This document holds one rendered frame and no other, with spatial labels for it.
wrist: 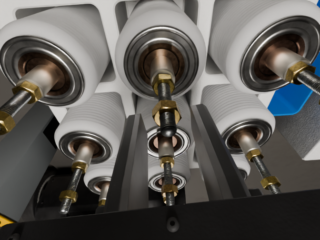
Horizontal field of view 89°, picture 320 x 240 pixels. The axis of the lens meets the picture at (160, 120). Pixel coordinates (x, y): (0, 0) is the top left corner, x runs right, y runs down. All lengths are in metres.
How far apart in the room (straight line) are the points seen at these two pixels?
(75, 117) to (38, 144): 0.18
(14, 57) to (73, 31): 0.06
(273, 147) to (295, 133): 0.27
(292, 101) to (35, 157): 0.59
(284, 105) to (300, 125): 0.07
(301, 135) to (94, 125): 0.50
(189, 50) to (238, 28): 0.06
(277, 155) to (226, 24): 0.74
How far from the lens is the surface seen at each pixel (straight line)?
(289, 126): 0.59
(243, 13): 0.22
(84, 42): 0.20
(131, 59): 0.17
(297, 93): 0.51
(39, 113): 0.48
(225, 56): 0.20
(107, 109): 0.27
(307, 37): 0.22
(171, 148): 0.23
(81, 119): 0.25
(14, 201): 0.39
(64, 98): 0.21
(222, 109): 0.26
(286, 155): 0.92
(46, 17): 0.21
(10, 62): 0.22
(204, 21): 0.24
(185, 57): 0.17
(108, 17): 0.24
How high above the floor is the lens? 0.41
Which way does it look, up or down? 49 degrees down
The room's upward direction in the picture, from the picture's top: 176 degrees clockwise
